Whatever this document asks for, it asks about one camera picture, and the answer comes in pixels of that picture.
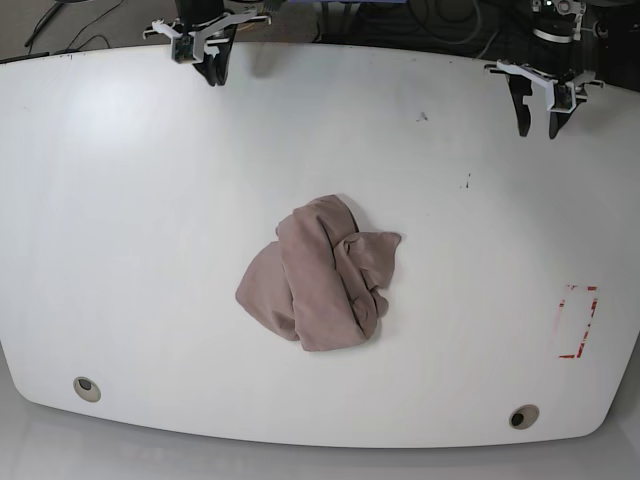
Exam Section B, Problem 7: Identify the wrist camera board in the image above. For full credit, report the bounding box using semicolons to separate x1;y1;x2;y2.
552;83;576;114
171;34;194;64

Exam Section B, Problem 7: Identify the table grommet hole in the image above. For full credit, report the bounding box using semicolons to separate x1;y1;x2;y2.
509;404;540;430
73;377;101;403

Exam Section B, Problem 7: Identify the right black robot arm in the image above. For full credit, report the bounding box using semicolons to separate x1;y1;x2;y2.
143;0;272;87

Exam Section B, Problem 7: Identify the black floor cable left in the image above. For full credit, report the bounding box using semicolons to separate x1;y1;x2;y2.
24;0;124;51

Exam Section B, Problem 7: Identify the left table grommet hole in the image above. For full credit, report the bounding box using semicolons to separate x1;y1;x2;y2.
73;377;101;403

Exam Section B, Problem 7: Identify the red tape rectangle marking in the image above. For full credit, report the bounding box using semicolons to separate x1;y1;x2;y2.
554;285;599;360

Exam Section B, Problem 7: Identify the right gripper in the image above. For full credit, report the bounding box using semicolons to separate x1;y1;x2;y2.
143;10;271;86

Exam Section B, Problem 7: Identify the mauve t-shirt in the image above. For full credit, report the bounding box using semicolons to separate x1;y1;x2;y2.
236;195;402;352

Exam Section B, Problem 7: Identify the right table grommet hole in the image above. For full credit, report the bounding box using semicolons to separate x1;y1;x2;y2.
509;404;540;430

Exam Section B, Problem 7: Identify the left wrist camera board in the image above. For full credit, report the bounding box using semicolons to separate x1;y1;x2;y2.
552;83;576;114

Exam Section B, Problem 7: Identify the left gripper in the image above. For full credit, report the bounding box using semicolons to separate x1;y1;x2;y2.
485;61;605;139

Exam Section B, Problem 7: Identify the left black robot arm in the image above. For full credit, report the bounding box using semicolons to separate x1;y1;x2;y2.
485;1;604;139

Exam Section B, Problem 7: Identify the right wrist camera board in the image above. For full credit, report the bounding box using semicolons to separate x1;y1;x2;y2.
171;34;194;64

